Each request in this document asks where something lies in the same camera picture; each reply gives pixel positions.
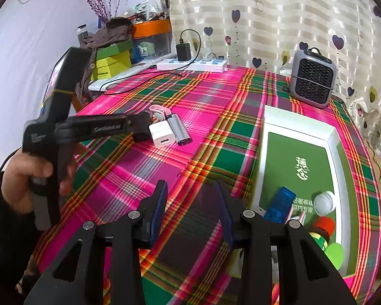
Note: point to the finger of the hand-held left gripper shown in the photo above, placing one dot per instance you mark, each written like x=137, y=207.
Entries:
x=139, y=117
x=141, y=136

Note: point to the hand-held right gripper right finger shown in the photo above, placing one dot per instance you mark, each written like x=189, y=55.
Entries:
x=224, y=209

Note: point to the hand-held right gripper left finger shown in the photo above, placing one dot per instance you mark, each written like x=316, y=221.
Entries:
x=157, y=209

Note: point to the white charger plug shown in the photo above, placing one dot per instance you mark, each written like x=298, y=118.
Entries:
x=162, y=135

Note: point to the blue translucent case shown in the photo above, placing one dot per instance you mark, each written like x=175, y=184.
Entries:
x=281, y=203

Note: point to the pink carabiner clip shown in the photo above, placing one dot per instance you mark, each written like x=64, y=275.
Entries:
x=302, y=216

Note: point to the green white-edged box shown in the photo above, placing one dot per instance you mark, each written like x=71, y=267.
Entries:
x=292, y=146

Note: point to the white round container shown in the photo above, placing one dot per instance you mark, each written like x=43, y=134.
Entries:
x=324, y=202

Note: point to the red-capped brown bottle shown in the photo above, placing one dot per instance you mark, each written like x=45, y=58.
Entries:
x=324, y=224

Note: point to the green and white mushroom stand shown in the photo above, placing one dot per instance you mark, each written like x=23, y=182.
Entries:
x=335, y=254

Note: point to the person's left forearm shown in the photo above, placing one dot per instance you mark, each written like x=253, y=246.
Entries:
x=6, y=244

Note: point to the person's left hand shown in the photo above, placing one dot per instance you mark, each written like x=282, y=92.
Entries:
x=16, y=181

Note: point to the pink plastic clip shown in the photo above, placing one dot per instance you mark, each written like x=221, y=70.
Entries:
x=157, y=108

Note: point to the silver power bank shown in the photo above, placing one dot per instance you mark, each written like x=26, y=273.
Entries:
x=179, y=128

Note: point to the yellow-green cardboard box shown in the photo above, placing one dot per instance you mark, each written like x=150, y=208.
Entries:
x=111, y=66

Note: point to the black-lidded jar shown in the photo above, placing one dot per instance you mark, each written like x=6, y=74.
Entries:
x=82, y=33

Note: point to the dark green cardboard box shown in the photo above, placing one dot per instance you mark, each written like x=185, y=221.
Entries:
x=114, y=49

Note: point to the brown cloth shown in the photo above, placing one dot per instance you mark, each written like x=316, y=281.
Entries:
x=114, y=31

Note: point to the pink green plaid tablecloth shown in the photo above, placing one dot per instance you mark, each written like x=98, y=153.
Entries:
x=209, y=108

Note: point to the white power strip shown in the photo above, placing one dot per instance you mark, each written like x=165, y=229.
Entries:
x=190, y=65

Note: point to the black power adapter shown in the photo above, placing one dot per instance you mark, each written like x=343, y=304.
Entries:
x=183, y=52

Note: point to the orange-lidded clear container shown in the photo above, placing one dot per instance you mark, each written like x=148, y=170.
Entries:
x=152, y=27

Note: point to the pile of small sundries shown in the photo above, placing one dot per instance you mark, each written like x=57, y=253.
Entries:
x=146, y=11

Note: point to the beige cloth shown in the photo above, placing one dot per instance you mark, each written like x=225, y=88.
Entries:
x=376, y=168

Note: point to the grey portable heater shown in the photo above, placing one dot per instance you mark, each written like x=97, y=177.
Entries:
x=314, y=76

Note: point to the heart print curtain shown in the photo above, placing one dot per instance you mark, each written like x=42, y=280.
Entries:
x=273, y=12

